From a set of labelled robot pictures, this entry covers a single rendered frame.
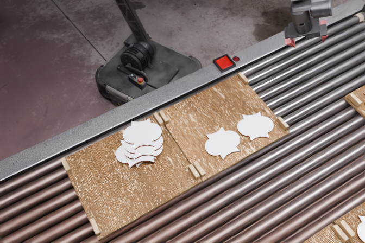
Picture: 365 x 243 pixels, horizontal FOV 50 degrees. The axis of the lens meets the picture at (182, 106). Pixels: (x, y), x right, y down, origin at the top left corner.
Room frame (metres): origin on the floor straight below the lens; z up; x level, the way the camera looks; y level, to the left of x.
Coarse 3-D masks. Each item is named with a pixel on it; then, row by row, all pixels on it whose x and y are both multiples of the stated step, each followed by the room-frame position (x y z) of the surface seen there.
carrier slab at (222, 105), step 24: (192, 96) 0.97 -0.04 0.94; (216, 96) 0.97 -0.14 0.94; (240, 96) 0.97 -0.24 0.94; (192, 120) 0.85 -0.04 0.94; (216, 120) 0.85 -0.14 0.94; (240, 120) 0.85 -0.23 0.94; (192, 144) 0.74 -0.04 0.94; (240, 144) 0.74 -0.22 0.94; (264, 144) 0.74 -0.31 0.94; (216, 168) 0.64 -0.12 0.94
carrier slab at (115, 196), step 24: (144, 120) 0.85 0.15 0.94; (96, 144) 0.74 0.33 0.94; (120, 144) 0.74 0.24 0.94; (168, 144) 0.74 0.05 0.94; (72, 168) 0.64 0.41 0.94; (96, 168) 0.64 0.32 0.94; (120, 168) 0.64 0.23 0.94; (144, 168) 0.64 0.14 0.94; (168, 168) 0.64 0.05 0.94; (96, 192) 0.55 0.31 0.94; (120, 192) 0.55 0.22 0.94; (144, 192) 0.55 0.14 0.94; (168, 192) 0.55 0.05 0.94; (96, 216) 0.46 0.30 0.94; (120, 216) 0.46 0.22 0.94
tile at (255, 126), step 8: (248, 120) 0.84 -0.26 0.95; (256, 120) 0.84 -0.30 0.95; (264, 120) 0.84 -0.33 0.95; (240, 128) 0.81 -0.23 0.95; (248, 128) 0.81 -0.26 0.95; (256, 128) 0.81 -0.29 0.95; (264, 128) 0.81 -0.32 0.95; (272, 128) 0.81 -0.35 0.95; (248, 136) 0.77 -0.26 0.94; (256, 136) 0.77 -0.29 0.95; (264, 136) 0.77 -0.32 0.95
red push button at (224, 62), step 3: (222, 57) 1.20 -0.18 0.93; (225, 57) 1.20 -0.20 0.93; (216, 60) 1.18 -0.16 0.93; (219, 60) 1.18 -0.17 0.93; (222, 60) 1.18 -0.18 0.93; (225, 60) 1.18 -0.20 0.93; (228, 60) 1.18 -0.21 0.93; (219, 63) 1.16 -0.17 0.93; (222, 63) 1.16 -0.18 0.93; (225, 63) 1.16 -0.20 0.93; (228, 63) 1.16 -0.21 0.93; (231, 63) 1.16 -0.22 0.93; (222, 66) 1.14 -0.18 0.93; (225, 66) 1.14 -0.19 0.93; (228, 66) 1.14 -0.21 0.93
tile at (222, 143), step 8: (208, 136) 0.77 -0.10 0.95; (216, 136) 0.77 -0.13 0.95; (224, 136) 0.77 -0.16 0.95; (232, 136) 0.77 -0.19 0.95; (208, 144) 0.73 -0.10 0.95; (216, 144) 0.73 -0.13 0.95; (224, 144) 0.73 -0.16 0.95; (232, 144) 0.73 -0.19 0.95; (208, 152) 0.70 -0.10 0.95; (216, 152) 0.70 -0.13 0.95; (224, 152) 0.70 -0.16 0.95; (232, 152) 0.70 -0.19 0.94
